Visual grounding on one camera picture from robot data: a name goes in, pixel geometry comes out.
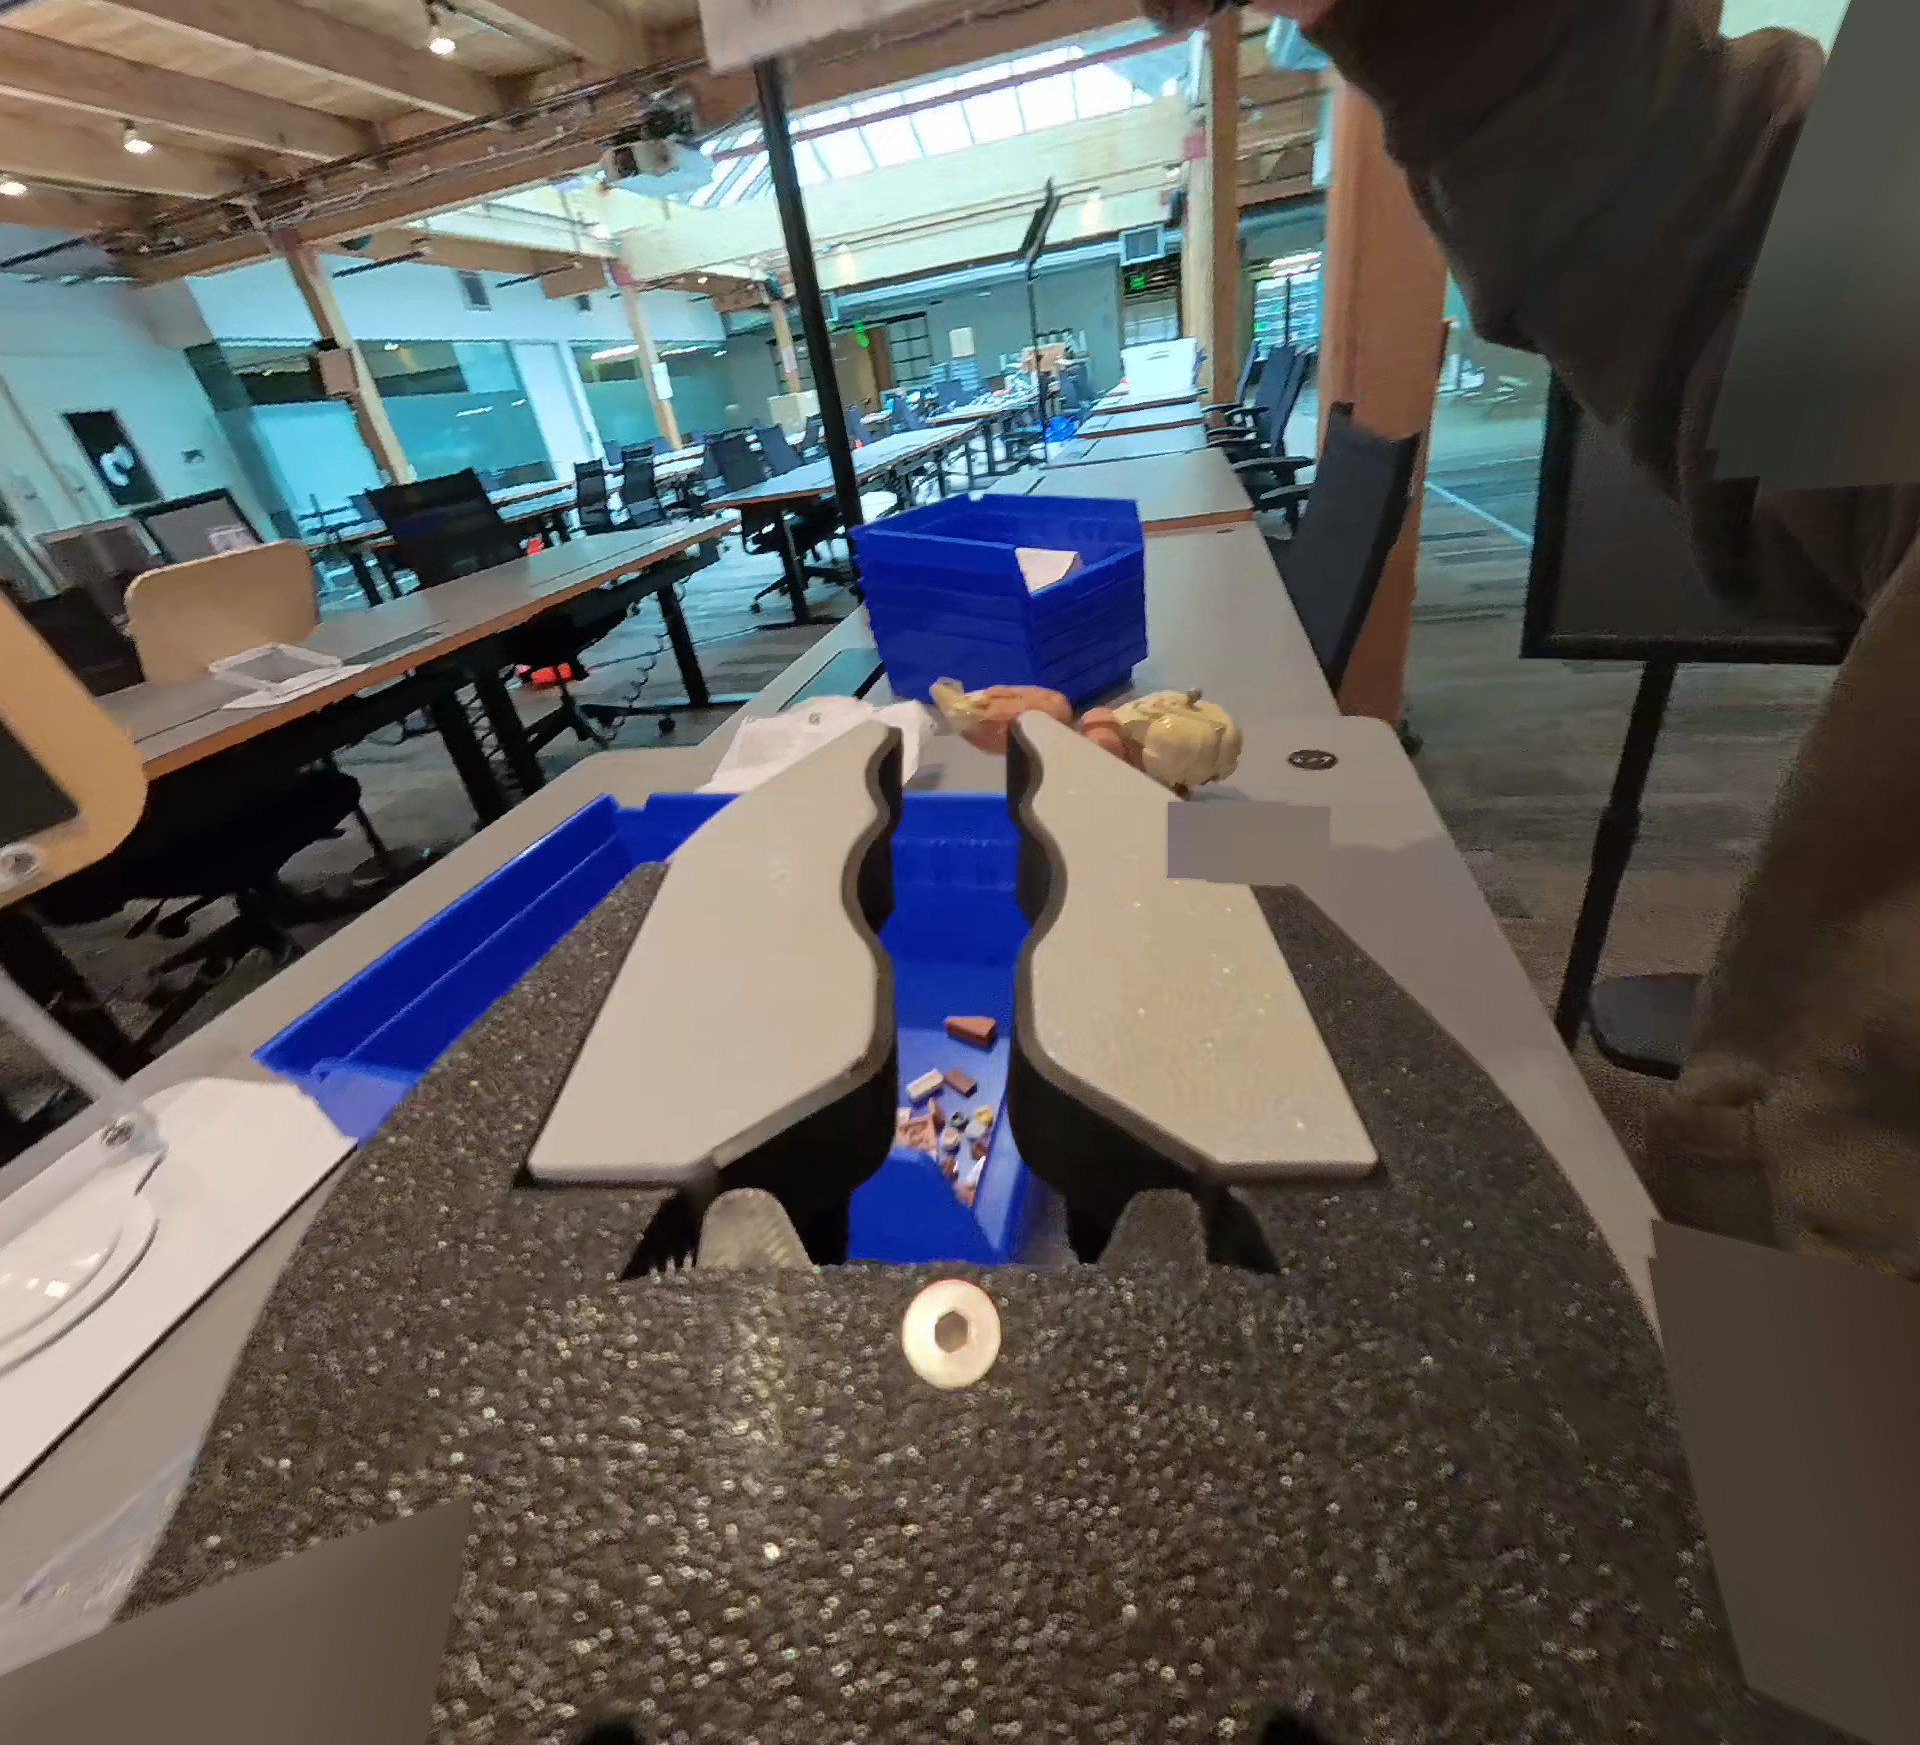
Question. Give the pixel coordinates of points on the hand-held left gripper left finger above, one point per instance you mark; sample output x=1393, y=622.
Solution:
x=720, y=995

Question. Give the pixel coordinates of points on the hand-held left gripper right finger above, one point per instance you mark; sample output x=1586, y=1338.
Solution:
x=1186, y=995

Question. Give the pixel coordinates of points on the pile of brown lego pieces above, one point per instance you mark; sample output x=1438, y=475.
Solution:
x=971, y=1029

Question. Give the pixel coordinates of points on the blue plastic parts bin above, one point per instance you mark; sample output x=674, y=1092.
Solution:
x=452, y=980

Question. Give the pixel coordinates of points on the person's right forearm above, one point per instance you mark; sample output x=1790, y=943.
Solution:
x=1575, y=155

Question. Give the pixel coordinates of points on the tan brown lego animal model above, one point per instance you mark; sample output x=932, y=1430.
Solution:
x=1186, y=741

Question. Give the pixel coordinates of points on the round desk grommet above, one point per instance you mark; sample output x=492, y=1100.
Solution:
x=1313, y=758

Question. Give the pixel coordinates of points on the wooden column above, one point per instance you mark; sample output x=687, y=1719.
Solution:
x=1375, y=276

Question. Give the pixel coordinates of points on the stack of blue bins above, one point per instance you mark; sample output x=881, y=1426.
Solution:
x=959, y=619

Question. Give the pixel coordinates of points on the white paper scrap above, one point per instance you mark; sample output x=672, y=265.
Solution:
x=1047, y=567

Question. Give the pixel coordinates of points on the wooden top office desk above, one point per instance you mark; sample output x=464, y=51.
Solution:
x=452, y=606
x=842, y=484

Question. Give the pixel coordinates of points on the black vertical pole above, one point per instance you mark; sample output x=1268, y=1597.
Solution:
x=804, y=276

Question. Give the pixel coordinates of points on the white tray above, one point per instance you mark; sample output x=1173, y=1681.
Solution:
x=287, y=671

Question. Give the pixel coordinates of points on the black office chair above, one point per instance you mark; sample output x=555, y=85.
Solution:
x=444, y=529

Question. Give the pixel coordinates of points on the person's brown jacket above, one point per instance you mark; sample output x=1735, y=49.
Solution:
x=1816, y=950

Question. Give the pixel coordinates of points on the black monitor on stand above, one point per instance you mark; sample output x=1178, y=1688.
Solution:
x=1651, y=545

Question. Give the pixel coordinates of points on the black tablet wooden frame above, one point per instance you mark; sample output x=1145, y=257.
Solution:
x=106, y=784

